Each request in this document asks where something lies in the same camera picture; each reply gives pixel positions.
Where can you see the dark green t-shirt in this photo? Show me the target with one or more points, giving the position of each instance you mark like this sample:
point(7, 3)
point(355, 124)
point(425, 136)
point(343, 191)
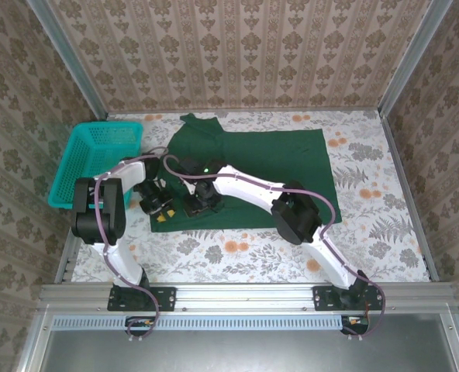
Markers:
point(272, 155)

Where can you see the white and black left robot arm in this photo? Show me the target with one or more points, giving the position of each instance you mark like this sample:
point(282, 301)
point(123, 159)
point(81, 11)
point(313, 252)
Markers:
point(97, 221)

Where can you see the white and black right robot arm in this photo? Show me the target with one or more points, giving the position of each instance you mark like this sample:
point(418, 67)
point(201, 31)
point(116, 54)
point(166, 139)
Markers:
point(295, 217)

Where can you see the teal plastic basket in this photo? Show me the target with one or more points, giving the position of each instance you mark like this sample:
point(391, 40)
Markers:
point(94, 155)

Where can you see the aluminium table edge strip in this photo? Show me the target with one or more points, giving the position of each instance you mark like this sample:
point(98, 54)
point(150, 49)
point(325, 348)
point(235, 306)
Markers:
point(291, 112)

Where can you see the grey metal sheet panel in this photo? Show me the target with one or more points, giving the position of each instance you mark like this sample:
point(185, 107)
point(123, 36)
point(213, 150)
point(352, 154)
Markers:
point(252, 352)

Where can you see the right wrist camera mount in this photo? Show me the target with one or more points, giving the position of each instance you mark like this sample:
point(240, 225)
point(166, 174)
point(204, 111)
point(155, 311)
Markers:
point(200, 212)

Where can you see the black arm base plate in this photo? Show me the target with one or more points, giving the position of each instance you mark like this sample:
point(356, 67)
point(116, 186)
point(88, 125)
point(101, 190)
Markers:
point(324, 298)
point(163, 298)

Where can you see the aluminium mounting rail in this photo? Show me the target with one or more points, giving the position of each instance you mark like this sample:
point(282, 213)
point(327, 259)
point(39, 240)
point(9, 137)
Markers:
point(245, 296)

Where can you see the aluminium frame post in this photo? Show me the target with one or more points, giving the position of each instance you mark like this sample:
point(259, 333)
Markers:
point(66, 58)
point(411, 62)

